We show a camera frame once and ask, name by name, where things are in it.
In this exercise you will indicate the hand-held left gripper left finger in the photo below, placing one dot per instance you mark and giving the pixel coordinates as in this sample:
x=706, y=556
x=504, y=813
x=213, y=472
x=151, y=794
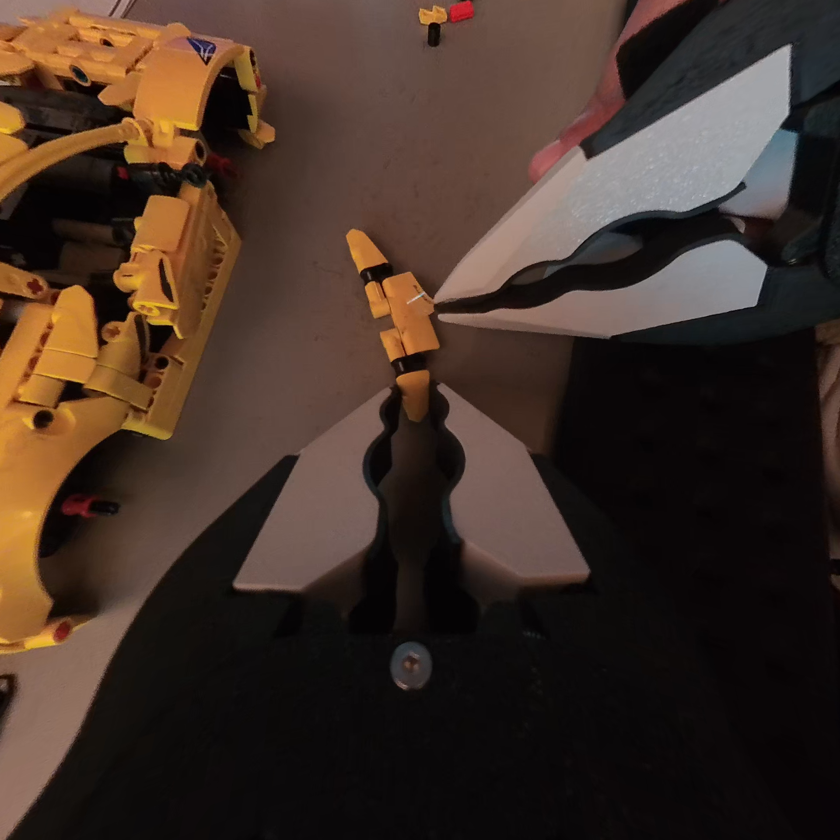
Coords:
x=308, y=525

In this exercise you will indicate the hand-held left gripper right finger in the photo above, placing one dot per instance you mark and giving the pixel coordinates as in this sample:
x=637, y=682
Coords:
x=518, y=525

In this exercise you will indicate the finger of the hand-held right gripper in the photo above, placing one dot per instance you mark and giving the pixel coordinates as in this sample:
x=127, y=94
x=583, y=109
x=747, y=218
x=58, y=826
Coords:
x=656, y=302
x=623, y=164

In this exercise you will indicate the yellow and black brick strip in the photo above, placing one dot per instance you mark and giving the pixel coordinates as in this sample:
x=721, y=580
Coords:
x=410, y=315

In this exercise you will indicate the yellow toy brick car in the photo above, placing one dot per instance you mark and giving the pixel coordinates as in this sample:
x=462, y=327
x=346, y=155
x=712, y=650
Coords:
x=177, y=72

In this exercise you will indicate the grey desk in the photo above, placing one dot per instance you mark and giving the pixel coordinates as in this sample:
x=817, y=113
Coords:
x=361, y=131

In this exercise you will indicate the person's right hand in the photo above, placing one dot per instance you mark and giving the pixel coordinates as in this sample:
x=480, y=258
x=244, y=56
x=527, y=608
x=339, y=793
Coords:
x=564, y=148

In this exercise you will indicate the few small loose brick parts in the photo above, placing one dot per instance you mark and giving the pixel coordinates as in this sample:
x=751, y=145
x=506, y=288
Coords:
x=433, y=19

